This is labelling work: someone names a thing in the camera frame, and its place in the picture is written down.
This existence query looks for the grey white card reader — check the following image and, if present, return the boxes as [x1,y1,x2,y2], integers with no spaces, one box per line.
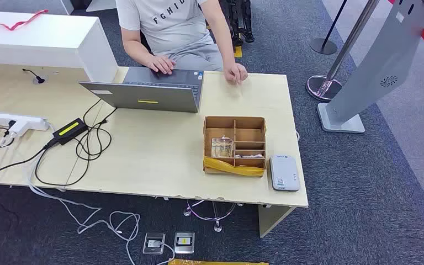
[269,155,301,192]

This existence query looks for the grey kiosk stand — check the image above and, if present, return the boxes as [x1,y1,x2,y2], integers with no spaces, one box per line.
[317,0,424,134]

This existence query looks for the person's right hand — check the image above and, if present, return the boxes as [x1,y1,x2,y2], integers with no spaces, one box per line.
[144,54,177,76]

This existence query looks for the white cable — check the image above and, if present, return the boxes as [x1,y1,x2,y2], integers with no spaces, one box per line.
[27,120,176,265]

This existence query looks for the card in clear sleeve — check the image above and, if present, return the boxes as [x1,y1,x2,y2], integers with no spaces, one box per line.
[211,136,235,158]

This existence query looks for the floor socket with white plug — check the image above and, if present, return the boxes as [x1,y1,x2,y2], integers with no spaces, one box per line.
[142,232,166,256]

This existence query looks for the white counter box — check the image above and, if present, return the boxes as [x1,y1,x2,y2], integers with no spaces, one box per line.
[0,10,119,83]

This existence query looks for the wooden compartment organiser box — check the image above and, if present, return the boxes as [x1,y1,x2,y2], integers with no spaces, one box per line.
[203,115,267,178]

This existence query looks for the black looped adapter cable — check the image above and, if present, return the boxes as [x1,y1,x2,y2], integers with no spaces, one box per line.
[34,98,118,187]

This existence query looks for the grey laptop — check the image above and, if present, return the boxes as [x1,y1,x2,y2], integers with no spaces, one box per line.
[79,66,205,113]

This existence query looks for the person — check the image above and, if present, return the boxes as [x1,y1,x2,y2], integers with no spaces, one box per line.
[115,0,250,85]

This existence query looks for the white power strip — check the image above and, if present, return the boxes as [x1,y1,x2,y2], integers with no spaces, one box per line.
[0,111,50,138]

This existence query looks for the red ribbon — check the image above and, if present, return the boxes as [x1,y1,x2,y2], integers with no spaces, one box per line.
[0,9,49,31]

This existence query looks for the yellow tape roll strip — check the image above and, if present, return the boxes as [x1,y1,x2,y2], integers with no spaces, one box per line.
[168,258,269,265]

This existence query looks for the desk leg panel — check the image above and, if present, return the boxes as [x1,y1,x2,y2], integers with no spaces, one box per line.
[258,204,297,239]

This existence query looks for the desk grommet with black cable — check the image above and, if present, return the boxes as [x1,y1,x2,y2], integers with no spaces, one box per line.
[22,68,48,85]

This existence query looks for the black power adapter yellow label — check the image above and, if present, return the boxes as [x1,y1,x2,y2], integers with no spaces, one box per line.
[52,118,89,146]

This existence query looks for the chrome stanchion post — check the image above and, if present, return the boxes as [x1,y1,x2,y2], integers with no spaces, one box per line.
[306,0,379,102]

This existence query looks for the floor socket with yellow label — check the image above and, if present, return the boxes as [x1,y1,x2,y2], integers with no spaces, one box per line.
[173,231,196,255]

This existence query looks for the yellow tape strip on organiser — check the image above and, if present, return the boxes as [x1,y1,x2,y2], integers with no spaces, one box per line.
[204,157,266,178]

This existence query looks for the chrome stool base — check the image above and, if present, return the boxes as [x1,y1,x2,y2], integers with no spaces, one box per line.
[183,199,244,234]

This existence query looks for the black stanchion post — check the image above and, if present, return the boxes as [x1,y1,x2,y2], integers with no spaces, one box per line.
[310,0,348,56]

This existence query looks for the person's left hand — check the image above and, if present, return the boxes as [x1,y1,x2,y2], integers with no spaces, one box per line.
[224,62,250,85]

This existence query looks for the black mains cable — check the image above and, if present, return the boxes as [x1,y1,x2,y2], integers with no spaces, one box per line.
[0,140,57,179]

